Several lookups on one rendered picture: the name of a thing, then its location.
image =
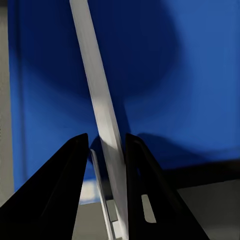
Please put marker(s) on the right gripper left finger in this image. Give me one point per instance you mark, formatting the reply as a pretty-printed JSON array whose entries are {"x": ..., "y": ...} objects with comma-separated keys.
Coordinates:
[{"x": 45, "y": 207}]

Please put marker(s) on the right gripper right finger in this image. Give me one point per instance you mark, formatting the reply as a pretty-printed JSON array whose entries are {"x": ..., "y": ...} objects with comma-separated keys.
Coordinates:
[{"x": 174, "y": 220}]

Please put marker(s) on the folder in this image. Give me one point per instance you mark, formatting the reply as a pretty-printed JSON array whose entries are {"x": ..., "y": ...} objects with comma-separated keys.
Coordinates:
[{"x": 173, "y": 70}]

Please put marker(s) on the swivel chair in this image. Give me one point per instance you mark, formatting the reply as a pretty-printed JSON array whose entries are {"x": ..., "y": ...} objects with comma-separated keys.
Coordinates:
[{"x": 216, "y": 206}]

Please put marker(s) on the pen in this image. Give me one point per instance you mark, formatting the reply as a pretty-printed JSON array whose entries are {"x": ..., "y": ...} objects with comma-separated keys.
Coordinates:
[{"x": 109, "y": 135}]

